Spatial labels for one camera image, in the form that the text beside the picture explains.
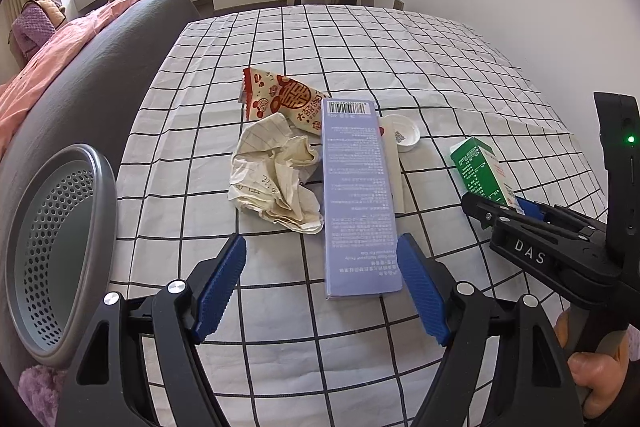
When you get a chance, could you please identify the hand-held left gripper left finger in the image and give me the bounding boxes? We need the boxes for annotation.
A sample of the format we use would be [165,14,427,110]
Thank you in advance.
[54,233,248,427]

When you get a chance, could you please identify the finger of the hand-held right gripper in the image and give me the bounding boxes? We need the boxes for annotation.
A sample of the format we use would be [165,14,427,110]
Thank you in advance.
[515,196,608,240]
[461,192,556,238]

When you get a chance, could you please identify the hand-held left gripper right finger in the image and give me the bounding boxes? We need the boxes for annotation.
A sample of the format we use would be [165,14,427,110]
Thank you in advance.
[396,232,585,427]

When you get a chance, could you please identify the green and white medicine box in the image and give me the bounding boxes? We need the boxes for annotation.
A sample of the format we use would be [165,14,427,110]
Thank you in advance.
[450,137,521,210]

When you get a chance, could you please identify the purple cardboard box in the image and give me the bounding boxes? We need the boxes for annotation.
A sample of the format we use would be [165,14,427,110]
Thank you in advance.
[320,99,403,300]

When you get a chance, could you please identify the white round lid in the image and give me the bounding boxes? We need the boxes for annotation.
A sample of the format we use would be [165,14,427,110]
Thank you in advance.
[382,114,420,154]

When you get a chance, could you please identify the lined paper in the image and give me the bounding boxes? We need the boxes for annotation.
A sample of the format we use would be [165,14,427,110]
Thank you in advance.
[228,113,326,235]

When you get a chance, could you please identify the grey perforated wastebasket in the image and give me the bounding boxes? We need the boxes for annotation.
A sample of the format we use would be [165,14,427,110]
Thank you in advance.
[7,144,118,367]

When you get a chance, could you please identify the red patterned snack wrapper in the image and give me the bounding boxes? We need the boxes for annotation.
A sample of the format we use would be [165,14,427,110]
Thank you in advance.
[240,67,331,138]

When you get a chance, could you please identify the person's right hand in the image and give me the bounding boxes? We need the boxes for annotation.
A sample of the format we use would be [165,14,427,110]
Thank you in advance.
[552,307,632,420]

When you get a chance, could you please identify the white black checked tablecloth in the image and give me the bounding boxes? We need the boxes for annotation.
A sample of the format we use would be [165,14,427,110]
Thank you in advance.
[107,4,608,427]

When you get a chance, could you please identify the bed with grey sheet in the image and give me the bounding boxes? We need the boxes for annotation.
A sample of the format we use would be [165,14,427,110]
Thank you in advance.
[0,0,201,373]

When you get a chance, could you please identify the pink duvet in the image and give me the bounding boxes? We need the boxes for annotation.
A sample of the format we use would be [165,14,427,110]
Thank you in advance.
[0,0,163,158]

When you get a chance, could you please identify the purple backpack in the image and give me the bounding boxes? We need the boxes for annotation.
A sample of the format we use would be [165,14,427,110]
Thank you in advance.
[11,2,56,68]

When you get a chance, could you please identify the tan plush cushion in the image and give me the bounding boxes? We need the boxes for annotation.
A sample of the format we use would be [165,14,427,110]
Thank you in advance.
[32,0,68,25]

